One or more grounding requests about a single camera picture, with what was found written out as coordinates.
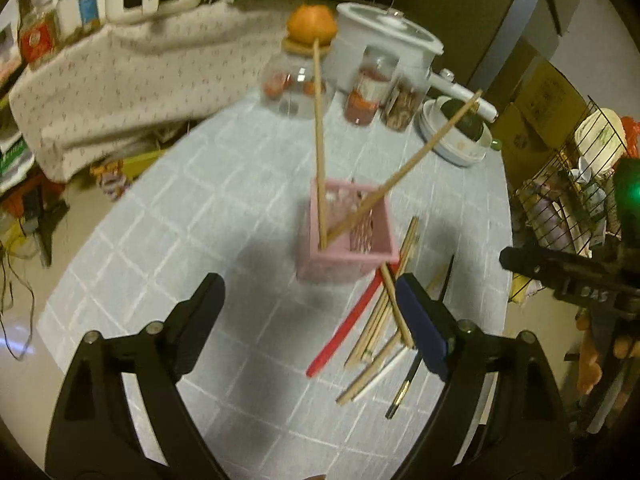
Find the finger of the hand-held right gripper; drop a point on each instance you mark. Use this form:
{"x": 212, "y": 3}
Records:
{"x": 530, "y": 262}

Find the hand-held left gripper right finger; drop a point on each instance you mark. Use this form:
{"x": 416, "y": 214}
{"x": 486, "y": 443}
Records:
{"x": 420, "y": 320}

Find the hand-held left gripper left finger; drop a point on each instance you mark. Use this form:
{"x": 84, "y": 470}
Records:
{"x": 205, "y": 310}

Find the white plastic spoon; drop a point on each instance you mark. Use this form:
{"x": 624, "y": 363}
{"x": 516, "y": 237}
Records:
{"x": 385, "y": 372}

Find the pink utensil basket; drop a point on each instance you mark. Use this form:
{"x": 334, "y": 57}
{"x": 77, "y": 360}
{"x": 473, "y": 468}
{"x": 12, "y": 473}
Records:
{"x": 345, "y": 265}

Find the person's right hand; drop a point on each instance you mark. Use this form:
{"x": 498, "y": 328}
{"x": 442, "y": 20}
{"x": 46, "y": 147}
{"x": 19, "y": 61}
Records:
{"x": 589, "y": 365}

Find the pile of wooden chopsticks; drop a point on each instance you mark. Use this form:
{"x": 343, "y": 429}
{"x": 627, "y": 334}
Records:
{"x": 375, "y": 325}

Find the plain black chopstick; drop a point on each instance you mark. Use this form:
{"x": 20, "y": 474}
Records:
{"x": 448, "y": 275}

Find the red plastic utensil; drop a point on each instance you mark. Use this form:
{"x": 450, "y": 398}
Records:
{"x": 345, "y": 332}

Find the small cardboard box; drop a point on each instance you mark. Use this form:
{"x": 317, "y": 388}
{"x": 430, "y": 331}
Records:
{"x": 520, "y": 140}

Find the stack of white bowls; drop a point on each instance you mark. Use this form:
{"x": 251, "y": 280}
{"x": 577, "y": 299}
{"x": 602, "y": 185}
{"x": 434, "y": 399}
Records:
{"x": 450, "y": 150}

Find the cream round plate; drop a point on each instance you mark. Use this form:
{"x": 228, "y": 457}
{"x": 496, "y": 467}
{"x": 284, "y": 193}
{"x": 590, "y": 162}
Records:
{"x": 597, "y": 135}

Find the red plastic bag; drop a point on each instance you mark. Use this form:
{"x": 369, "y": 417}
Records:
{"x": 632, "y": 135}

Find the dark green squash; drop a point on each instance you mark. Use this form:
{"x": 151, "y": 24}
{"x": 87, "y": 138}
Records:
{"x": 465, "y": 120}

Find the bamboo chopstick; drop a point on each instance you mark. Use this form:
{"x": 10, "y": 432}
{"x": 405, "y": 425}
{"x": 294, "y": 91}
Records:
{"x": 318, "y": 135}
{"x": 415, "y": 155}

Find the yellow cardboard box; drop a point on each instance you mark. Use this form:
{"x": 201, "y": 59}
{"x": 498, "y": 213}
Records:
{"x": 135, "y": 165}

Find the large cardboard box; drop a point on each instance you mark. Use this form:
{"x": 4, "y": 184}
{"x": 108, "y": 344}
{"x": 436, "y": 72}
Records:
{"x": 550, "y": 100}

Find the black floor gadget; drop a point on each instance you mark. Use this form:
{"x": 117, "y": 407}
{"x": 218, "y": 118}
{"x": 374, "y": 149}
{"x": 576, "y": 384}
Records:
{"x": 47, "y": 225}

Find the brown spice jar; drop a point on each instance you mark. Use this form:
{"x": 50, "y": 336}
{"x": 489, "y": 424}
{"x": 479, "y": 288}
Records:
{"x": 402, "y": 105}

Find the red spice jar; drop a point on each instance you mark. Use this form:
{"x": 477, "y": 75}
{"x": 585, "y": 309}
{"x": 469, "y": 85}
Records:
{"x": 367, "y": 95}

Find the floral cabinet cloth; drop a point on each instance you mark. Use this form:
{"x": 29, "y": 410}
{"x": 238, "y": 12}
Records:
{"x": 125, "y": 85}

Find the glass jar with wooden lid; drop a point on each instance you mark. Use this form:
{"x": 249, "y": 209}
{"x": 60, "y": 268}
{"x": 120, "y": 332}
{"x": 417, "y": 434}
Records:
{"x": 290, "y": 85}

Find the green printed bag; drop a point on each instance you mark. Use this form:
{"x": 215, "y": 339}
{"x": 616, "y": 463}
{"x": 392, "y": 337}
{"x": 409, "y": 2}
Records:
{"x": 15, "y": 160}

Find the grey refrigerator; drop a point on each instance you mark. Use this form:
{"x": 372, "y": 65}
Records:
{"x": 450, "y": 10}

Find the white electric pot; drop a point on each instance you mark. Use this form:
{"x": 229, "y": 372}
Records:
{"x": 380, "y": 35}

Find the orange fruit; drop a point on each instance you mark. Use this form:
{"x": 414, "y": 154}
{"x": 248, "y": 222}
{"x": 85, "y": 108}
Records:
{"x": 310, "y": 22}

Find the red label jar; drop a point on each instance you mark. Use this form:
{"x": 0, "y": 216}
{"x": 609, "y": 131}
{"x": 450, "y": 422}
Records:
{"x": 35, "y": 42}

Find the blue label jar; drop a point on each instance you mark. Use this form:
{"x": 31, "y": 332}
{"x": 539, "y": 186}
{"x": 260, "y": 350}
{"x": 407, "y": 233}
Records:
{"x": 85, "y": 7}

